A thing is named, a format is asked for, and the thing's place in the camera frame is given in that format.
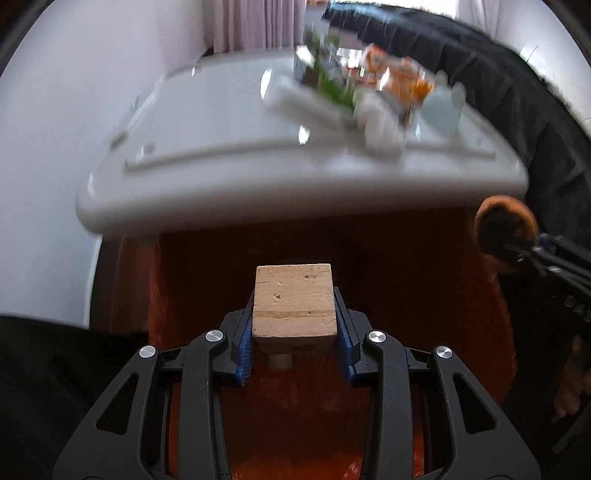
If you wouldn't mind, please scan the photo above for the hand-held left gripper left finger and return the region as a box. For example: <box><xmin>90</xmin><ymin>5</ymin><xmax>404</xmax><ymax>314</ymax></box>
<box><xmin>53</xmin><ymin>290</ymin><xmax>257</xmax><ymax>480</ymax></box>

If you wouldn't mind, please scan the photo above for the pale pink curtain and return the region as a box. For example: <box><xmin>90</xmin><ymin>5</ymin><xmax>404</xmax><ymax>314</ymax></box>
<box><xmin>203</xmin><ymin>0</ymin><xmax>308</xmax><ymax>51</ymax></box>

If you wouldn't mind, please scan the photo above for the wooden block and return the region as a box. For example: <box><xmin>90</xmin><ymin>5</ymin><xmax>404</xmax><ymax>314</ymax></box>
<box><xmin>252</xmin><ymin>263</ymin><xmax>339</xmax><ymax>355</ymax></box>

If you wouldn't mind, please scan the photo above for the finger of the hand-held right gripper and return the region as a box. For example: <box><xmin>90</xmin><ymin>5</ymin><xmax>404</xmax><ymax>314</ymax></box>
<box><xmin>538</xmin><ymin>233</ymin><xmax>591</xmax><ymax>260</ymax></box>
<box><xmin>503</xmin><ymin>244</ymin><xmax>591</xmax><ymax>288</ymax></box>

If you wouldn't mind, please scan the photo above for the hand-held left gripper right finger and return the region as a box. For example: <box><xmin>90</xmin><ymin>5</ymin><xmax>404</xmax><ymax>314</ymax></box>
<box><xmin>332</xmin><ymin>286</ymin><xmax>541</xmax><ymax>480</ymax></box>

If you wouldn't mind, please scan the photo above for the white table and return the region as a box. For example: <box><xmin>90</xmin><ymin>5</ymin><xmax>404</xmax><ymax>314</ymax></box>
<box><xmin>76</xmin><ymin>44</ymin><xmax>529</xmax><ymax>236</ymax></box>

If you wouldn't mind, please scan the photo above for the dark cloth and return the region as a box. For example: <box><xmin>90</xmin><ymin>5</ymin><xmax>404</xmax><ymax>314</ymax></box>
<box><xmin>0</xmin><ymin>314</ymin><xmax>155</xmax><ymax>480</ymax></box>

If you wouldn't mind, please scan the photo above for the orange snack packet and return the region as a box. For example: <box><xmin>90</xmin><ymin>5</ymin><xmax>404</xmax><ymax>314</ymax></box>
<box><xmin>358</xmin><ymin>44</ymin><xmax>437</xmax><ymax>123</ymax></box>

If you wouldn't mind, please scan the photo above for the white crumpled tissue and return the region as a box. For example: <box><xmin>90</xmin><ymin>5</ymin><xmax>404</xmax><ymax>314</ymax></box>
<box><xmin>353</xmin><ymin>92</ymin><xmax>409</xmax><ymax>155</ymax></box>

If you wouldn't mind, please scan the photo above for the pale blue cup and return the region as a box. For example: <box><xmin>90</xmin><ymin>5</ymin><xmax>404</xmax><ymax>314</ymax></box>
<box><xmin>418</xmin><ymin>83</ymin><xmax>467</xmax><ymax>137</ymax></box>

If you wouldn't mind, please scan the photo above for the orange trash bin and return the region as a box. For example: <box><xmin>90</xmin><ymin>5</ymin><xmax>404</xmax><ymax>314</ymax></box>
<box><xmin>92</xmin><ymin>203</ymin><xmax>522</xmax><ymax>480</ymax></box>

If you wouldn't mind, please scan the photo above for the black jacket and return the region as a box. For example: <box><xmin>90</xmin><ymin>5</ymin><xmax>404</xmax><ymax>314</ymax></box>
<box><xmin>321</xmin><ymin>2</ymin><xmax>591</xmax><ymax>259</ymax></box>

